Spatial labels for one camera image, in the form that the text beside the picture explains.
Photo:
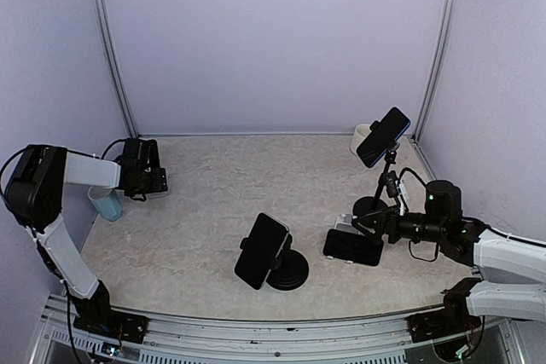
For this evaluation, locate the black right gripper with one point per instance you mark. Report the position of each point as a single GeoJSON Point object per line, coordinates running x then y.
{"type": "Point", "coordinates": [392, 217]}

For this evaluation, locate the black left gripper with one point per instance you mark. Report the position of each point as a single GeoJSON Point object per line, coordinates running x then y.
{"type": "Point", "coordinates": [134, 192]}

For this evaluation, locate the black phone clear case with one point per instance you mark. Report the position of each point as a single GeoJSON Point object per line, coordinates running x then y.
{"type": "Point", "coordinates": [158, 186]}

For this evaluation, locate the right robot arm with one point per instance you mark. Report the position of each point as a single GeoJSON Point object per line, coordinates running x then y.
{"type": "Point", "coordinates": [464, 240]}

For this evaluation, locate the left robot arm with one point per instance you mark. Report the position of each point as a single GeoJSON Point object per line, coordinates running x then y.
{"type": "Point", "coordinates": [33, 195]}

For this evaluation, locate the white phone stand right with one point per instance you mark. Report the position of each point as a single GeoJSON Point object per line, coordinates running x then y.
{"type": "Point", "coordinates": [345, 223]}

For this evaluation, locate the black phone lying landscape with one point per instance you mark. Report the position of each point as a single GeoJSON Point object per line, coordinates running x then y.
{"type": "Point", "coordinates": [371, 253]}

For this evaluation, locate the black phone on round stand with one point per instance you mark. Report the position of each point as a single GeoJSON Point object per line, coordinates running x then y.
{"type": "Point", "coordinates": [261, 248]}

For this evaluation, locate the black phone blue edge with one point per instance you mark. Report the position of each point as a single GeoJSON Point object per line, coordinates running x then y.
{"type": "Point", "coordinates": [382, 135]}

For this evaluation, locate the light blue cup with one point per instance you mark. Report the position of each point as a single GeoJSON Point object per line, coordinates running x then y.
{"type": "Point", "coordinates": [106, 203]}

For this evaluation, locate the white cup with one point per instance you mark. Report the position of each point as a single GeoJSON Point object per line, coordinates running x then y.
{"type": "Point", "coordinates": [360, 133]}

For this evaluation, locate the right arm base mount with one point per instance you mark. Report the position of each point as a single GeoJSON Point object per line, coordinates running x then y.
{"type": "Point", "coordinates": [451, 319]}

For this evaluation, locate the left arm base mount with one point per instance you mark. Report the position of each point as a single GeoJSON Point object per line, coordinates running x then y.
{"type": "Point", "coordinates": [123, 326]}

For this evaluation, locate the front aluminium rail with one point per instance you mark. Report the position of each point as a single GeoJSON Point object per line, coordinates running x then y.
{"type": "Point", "coordinates": [183, 339]}

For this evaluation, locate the left aluminium frame post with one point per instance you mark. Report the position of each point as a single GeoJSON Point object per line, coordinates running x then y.
{"type": "Point", "coordinates": [113, 68]}

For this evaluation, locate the aluminium frame post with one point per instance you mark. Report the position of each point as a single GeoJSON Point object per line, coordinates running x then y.
{"type": "Point", "coordinates": [436, 68]}
{"type": "Point", "coordinates": [113, 68]}

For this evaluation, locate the right aluminium frame post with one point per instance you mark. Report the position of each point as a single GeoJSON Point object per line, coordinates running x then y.
{"type": "Point", "coordinates": [436, 68]}

